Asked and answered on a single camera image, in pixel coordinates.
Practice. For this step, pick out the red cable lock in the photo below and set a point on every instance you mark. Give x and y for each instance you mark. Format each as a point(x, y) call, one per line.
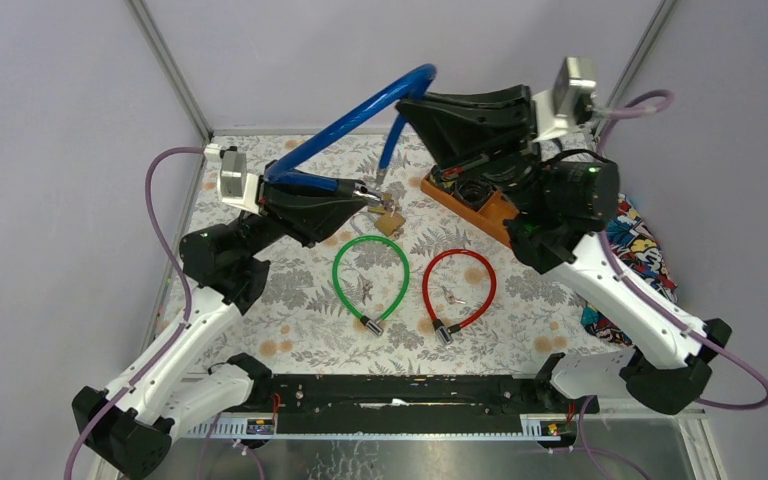
point(445, 328)

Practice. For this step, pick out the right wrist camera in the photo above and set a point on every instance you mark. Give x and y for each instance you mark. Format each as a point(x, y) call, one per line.
point(568, 104)

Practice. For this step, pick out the brass padlock with label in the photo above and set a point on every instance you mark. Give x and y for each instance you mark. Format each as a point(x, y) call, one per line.
point(383, 205)

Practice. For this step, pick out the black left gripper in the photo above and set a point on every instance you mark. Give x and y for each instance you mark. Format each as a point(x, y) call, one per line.
point(272, 201)

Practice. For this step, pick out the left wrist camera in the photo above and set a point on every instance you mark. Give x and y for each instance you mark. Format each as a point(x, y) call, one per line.
point(236, 186)

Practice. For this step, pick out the wooden compartment tray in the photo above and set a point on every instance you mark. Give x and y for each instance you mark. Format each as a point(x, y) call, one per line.
point(475, 201)

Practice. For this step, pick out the colourful patterned cloth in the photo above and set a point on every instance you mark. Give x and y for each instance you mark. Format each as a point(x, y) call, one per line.
point(634, 244)

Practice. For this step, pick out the blue cable lock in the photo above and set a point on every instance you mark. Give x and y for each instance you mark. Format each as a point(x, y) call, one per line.
point(412, 85)

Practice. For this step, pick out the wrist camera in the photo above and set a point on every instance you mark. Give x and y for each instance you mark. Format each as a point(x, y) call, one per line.
point(568, 104)
point(236, 186)

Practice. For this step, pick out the silver padlock keys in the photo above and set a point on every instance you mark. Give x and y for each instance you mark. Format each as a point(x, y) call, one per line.
point(451, 297)

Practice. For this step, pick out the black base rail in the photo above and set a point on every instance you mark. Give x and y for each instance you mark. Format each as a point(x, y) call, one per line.
point(412, 405)

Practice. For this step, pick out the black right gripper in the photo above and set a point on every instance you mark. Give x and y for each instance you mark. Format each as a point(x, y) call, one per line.
point(458, 127)

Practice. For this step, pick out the plain brass padlock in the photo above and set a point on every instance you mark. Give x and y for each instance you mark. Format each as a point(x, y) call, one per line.
point(389, 224)

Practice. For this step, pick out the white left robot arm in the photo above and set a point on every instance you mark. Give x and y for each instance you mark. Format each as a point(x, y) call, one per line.
point(133, 421)

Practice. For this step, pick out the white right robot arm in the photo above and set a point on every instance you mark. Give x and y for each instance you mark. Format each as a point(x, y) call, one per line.
point(563, 206)

